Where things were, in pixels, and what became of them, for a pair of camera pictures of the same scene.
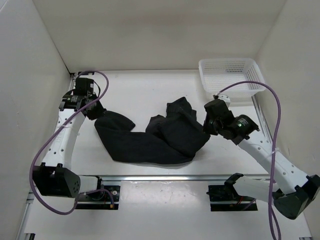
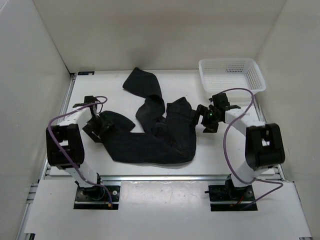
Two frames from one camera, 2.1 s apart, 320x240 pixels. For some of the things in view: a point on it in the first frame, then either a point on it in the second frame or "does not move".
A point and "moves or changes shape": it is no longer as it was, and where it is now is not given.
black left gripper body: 97,110 → 94,128
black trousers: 175,138 moves or changes shape
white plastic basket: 217,73 does not move
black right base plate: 225,198 does not move
